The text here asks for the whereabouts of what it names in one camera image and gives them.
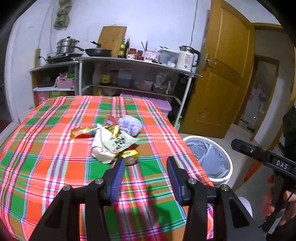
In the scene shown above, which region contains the orange gold candy wrapper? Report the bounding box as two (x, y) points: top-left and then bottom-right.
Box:
(70, 125), (119, 139)

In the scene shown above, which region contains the pink plastic basket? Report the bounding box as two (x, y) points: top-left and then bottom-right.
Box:
(56, 78), (75, 89)

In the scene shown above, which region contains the steel steamer pot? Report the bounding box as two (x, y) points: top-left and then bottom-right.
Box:
(56, 36), (84, 54)

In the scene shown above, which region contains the yellow small packet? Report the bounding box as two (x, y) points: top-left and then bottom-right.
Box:
(121, 150), (141, 166)

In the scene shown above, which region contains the black frying pan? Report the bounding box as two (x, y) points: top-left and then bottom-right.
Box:
(84, 41), (112, 57)

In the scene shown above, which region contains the red lid jar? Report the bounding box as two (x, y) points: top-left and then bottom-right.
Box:
(126, 48), (137, 60)

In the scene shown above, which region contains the purple crumpled tissue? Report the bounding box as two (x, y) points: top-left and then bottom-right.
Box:
(117, 115), (142, 137)

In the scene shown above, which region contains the purple storage box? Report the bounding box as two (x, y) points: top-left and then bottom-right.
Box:
(119, 93), (173, 119)

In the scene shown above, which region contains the green oil bottle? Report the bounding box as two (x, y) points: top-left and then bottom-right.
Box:
(118, 38), (125, 58)

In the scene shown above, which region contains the wooden side cabinet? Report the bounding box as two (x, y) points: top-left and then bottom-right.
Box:
(29, 61), (79, 106)

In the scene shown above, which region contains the plaid tablecloth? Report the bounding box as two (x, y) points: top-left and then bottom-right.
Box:
(1, 96), (212, 240)

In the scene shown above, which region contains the wooden cutting board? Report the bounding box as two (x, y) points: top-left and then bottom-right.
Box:
(97, 26), (127, 57)

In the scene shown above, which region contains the white trash bin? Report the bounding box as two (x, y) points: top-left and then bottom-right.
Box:
(183, 135), (233, 187)

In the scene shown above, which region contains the yellow wooden door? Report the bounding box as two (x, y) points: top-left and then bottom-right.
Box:
(179, 1), (255, 138)

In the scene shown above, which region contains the white electric kettle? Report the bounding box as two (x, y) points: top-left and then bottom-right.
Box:
(176, 45), (201, 72)

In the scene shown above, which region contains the hanging green cloth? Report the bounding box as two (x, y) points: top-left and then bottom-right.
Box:
(54, 0), (72, 29)

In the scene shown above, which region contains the black induction cooker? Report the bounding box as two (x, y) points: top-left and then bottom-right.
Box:
(38, 53), (83, 64)

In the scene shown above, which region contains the pink utensil holder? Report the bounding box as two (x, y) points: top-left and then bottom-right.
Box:
(144, 51), (160, 62)

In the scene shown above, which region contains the person's right hand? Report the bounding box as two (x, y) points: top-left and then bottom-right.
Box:
(262, 174), (296, 227)

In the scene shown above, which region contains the metal kitchen shelf rack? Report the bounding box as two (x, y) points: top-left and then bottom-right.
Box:
(73, 57), (201, 128)

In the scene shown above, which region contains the dark sauce bottle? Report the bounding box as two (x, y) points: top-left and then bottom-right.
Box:
(123, 39), (130, 58)

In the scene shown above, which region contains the cream crumpled bag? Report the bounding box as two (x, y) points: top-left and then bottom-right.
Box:
(90, 123), (116, 164)

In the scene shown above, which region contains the white printed snack bag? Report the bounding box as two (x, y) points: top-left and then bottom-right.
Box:
(103, 132), (139, 154)

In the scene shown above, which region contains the clear plastic container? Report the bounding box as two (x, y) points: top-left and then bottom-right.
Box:
(159, 48), (179, 67)

